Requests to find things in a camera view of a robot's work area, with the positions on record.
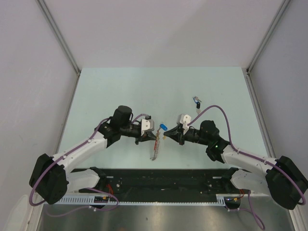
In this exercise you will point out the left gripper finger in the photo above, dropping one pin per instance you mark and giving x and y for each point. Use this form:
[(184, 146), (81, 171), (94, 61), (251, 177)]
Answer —
[(151, 135), (137, 141)]

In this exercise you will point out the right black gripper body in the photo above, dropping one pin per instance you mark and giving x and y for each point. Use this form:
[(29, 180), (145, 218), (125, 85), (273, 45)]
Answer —
[(192, 135)]

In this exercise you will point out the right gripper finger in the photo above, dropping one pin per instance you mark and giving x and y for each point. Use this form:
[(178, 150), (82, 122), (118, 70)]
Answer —
[(172, 132), (174, 137)]

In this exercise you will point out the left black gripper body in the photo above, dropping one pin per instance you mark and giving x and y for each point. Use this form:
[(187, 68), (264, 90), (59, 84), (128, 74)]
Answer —
[(131, 131)]

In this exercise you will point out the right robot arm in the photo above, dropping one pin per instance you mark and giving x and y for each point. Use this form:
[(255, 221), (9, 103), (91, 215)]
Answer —
[(279, 178)]

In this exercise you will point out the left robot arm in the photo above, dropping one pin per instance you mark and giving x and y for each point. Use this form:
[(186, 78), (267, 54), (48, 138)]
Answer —
[(53, 176)]

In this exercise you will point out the dark blue tag key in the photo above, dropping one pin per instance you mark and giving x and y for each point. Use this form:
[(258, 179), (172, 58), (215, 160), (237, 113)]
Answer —
[(198, 104)]

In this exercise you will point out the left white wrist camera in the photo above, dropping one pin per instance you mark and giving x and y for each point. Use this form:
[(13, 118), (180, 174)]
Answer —
[(147, 125)]

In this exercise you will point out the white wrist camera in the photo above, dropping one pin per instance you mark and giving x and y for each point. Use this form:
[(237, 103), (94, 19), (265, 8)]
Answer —
[(147, 125), (183, 120)]

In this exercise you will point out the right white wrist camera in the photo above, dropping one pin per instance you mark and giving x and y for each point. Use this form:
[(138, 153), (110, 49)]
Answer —
[(183, 120)]

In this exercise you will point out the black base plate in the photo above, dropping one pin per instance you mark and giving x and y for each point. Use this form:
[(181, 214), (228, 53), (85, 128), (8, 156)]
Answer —
[(168, 186)]

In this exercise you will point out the white cable duct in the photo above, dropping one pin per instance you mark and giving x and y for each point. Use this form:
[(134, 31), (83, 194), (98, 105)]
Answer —
[(103, 200)]

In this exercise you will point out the right side aluminium rail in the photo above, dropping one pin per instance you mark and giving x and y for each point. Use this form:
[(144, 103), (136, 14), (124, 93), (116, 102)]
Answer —
[(259, 114)]

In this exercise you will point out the aluminium frame rail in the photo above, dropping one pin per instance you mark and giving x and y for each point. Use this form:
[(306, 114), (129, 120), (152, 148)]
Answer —
[(52, 199)]

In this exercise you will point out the left aluminium corner post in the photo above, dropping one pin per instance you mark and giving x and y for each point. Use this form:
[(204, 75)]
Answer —
[(58, 35)]

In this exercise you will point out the aluminium corner post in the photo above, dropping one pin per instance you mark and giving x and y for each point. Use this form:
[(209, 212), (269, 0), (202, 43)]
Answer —
[(269, 33), (58, 35)]

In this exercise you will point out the right aluminium corner post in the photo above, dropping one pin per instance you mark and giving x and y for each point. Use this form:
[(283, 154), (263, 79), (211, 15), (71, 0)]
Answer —
[(269, 33)]

